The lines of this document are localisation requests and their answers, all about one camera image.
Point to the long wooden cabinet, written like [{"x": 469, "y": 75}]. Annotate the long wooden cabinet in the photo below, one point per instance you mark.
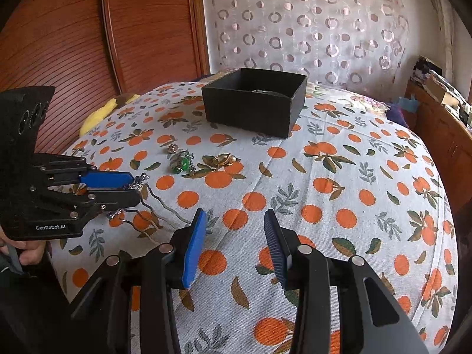
[{"x": 442, "y": 136}]

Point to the open cardboard box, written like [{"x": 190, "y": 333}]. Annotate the open cardboard box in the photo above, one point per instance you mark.
[{"x": 440, "y": 92}]

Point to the gold pearl brooch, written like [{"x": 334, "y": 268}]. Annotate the gold pearl brooch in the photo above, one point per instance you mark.
[{"x": 221, "y": 160}]

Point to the pile of dark clothes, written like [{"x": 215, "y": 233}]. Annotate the pile of dark clothes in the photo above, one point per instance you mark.
[{"x": 424, "y": 68}]

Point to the orange fruit print cloth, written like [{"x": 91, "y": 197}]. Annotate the orange fruit print cloth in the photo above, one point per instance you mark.
[{"x": 332, "y": 210}]

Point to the dark blue blanket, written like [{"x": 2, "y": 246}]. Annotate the dark blue blanket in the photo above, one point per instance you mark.
[{"x": 396, "y": 114}]

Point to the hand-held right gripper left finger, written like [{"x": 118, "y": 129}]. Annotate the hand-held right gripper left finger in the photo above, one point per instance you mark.
[{"x": 193, "y": 250}]

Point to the brown wooden wardrobe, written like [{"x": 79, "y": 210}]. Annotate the brown wooden wardrobe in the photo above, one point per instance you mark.
[{"x": 92, "y": 44}]

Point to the circle pattern sheer curtain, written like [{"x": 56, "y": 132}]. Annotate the circle pattern sheer curtain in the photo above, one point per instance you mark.
[{"x": 295, "y": 25}]

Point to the yellow cloth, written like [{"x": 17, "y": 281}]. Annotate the yellow cloth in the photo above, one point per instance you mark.
[{"x": 99, "y": 114}]

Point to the teal paper bag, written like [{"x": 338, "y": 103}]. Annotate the teal paper bag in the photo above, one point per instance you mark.
[{"x": 407, "y": 102}]

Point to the person's left hand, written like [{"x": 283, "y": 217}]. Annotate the person's left hand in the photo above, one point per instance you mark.
[{"x": 31, "y": 252}]

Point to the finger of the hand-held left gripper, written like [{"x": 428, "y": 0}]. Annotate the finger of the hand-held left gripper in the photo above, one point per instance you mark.
[
  {"x": 114, "y": 199},
  {"x": 107, "y": 180}
]

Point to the white window curtain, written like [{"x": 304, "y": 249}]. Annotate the white window curtain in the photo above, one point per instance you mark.
[{"x": 440, "y": 25}]

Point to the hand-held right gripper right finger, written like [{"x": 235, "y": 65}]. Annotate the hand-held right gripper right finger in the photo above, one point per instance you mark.
[{"x": 276, "y": 250}]

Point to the black cardboard box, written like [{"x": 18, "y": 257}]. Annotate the black cardboard box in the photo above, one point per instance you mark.
[{"x": 254, "y": 114}]

